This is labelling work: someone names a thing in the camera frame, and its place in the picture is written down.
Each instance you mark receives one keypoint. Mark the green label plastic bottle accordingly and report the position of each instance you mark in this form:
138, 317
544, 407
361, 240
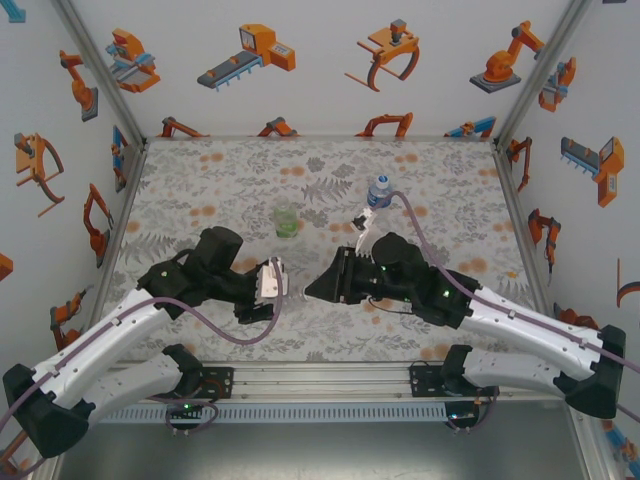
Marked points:
286, 225

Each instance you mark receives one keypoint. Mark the blue label water bottle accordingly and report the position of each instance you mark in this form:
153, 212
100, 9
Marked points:
376, 195

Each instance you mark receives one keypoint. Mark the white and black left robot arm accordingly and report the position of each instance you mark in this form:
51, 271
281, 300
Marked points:
100, 340

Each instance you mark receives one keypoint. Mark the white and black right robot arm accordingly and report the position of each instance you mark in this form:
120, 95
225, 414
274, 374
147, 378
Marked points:
525, 325

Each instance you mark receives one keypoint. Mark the floral patterned table mat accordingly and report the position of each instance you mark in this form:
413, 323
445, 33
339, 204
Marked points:
320, 337

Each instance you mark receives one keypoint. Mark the small circuit board green light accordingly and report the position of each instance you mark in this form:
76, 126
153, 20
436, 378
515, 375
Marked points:
186, 407
462, 415

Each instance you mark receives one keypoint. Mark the wide aluminium mounting rail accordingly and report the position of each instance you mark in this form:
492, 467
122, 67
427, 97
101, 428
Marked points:
320, 382

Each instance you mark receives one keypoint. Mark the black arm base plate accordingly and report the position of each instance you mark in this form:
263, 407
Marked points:
422, 382
220, 382

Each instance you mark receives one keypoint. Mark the thin aluminium table rail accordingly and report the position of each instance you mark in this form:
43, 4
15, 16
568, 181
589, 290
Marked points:
320, 137

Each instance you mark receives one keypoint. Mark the aluminium frame post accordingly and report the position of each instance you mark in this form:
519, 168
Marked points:
102, 75
540, 75

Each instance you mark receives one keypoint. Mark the aluminium frame leg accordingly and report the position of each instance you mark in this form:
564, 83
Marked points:
592, 452

